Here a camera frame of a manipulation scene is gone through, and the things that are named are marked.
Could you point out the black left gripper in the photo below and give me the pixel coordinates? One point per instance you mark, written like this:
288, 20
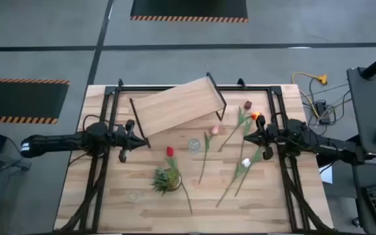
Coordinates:
122, 140

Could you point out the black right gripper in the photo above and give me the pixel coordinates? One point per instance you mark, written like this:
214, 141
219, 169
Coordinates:
269, 138

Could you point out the orange artificial tulip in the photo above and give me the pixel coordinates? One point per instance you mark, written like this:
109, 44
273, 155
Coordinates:
255, 115

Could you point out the white artificial tulip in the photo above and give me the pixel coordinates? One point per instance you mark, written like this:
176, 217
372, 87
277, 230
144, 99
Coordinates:
246, 162

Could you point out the maroon artificial tulip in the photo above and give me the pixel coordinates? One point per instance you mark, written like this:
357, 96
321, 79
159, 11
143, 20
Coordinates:
247, 104

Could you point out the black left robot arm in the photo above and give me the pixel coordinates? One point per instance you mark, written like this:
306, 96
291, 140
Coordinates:
54, 142

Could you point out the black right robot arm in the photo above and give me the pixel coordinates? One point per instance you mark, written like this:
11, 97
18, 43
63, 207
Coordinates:
325, 145

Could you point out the wooden shelf with black legs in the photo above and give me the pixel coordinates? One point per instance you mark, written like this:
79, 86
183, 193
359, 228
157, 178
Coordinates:
178, 104

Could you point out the red artificial tulip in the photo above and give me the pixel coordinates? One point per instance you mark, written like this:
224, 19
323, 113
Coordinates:
170, 151

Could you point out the pink artificial tulip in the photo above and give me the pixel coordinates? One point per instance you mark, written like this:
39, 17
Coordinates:
214, 130

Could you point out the succulent plants in black bowl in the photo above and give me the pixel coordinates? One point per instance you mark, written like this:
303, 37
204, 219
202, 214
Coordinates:
166, 179

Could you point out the clear smooth glass vase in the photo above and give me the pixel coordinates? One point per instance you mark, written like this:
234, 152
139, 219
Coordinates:
132, 196

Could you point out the ribbed clear glass vase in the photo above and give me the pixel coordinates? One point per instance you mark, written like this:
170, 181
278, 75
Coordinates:
194, 145

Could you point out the black power adapter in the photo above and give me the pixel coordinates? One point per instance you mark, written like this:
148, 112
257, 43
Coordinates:
322, 109

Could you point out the white paper sheet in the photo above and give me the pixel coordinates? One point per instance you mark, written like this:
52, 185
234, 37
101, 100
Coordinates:
326, 174

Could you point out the dark grey desk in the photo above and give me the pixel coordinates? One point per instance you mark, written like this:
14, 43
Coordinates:
374, 107

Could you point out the black mat with hazard stripes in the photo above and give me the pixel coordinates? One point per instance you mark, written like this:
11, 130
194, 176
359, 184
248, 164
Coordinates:
18, 99

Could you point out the grey metal cart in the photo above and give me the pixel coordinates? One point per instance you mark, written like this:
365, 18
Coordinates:
11, 161

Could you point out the black mat with hazard stripe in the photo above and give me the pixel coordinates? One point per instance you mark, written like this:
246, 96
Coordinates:
188, 8

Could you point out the black aluminium table frame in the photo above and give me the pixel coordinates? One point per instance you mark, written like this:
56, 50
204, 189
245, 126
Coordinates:
256, 88

